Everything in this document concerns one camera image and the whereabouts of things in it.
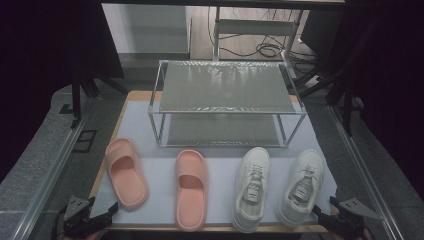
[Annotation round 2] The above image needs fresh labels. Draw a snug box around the white sneaker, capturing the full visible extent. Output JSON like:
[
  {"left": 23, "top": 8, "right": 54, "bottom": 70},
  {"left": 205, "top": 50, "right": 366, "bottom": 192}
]
[
  {"left": 275, "top": 148, "right": 325, "bottom": 229},
  {"left": 231, "top": 146, "right": 271, "bottom": 234}
]

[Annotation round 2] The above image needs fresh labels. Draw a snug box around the metal two-tier shoe rack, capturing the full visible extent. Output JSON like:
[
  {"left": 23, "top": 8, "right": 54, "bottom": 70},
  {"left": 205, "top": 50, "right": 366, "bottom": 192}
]
[{"left": 147, "top": 59, "right": 308, "bottom": 149}]

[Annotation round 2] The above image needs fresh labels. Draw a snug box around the white cabinet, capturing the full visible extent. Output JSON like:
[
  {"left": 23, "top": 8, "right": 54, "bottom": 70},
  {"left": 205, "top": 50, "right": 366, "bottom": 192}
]
[{"left": 101, "top": 3, "right": 192, "bottom": 55}]

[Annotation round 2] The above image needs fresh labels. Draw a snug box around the aluminium frame rail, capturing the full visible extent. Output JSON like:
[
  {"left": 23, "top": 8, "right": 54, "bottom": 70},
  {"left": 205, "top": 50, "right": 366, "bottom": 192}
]
[
  {"left": 327, "top": 104, "right": 405, "bottom": 240},
  {"left": 11, "top": 99, "right": 95, "bottom": 240}
]

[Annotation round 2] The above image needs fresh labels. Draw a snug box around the dark curtain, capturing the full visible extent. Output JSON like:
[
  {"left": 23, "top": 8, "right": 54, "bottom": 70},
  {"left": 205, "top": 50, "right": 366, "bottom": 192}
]
[
  {"left": 0, "top": 0, "right": 125, "bottom": 183},
  {"left": 343, "top": 0, "right": 424, "bottom": 201}
]

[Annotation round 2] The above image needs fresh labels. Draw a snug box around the pink slipper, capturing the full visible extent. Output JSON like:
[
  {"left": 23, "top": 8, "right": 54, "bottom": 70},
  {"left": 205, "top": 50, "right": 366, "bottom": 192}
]
[
  {"left": 104, "top": 137, "right": 150, "bottom": 210},
  {"left": 175, "top": 148, "right": 210, "bottom": 232}
]

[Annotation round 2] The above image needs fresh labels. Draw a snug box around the white power strip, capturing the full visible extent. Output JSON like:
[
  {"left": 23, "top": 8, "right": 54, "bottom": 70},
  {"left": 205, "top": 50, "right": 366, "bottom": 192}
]
[{"left": 302, "top": 74, "right": 322, "bottom": 88}]

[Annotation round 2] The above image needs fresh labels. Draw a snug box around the black floor cable bundle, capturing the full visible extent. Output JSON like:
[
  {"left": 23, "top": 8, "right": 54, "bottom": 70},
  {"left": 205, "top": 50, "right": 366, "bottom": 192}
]
[{"left": 207, "top": 6, "right": 318, "bottom": 65}]

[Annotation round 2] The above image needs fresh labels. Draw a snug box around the person's right hand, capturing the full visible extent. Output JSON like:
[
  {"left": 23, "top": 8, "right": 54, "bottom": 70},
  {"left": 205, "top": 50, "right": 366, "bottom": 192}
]
[{"left": 328, "top": 228, "right": 376, "bottom": 240}]

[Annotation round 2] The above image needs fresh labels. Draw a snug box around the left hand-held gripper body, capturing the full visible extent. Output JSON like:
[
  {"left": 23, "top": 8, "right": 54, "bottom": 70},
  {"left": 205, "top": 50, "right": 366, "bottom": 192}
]
[{"left": 62, "top": 195, "right": 113, "bottom": 239}]

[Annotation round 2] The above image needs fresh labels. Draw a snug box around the light blue table mat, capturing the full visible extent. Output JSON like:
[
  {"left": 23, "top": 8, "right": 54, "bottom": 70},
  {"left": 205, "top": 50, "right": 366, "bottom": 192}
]
[{"left": 88, "top": 99, "right": 338, "bottom": 225}]

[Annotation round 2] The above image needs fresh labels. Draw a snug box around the black tripod stand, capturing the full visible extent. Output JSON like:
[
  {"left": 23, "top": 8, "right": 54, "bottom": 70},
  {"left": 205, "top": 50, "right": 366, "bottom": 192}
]
[
  {"left": 292, "top": 64, "right": 365, "bottom": 138},
  {"left": 69, "top": 66, "right": 128, "bottom": 130}
]

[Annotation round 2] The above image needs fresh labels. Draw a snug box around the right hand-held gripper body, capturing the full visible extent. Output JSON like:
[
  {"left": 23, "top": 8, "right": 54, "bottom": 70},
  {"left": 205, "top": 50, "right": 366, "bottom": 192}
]
[{"left": 318, "top": 197, "right": 383, "bottom": 240}]

